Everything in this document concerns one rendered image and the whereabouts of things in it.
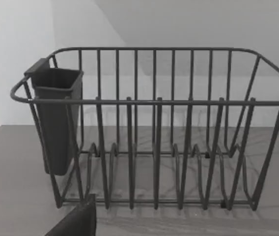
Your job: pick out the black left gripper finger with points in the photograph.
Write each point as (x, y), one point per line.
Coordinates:
(81, 220)

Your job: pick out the dark grey cutlery holder cup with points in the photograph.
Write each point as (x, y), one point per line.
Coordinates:
(56, 118)

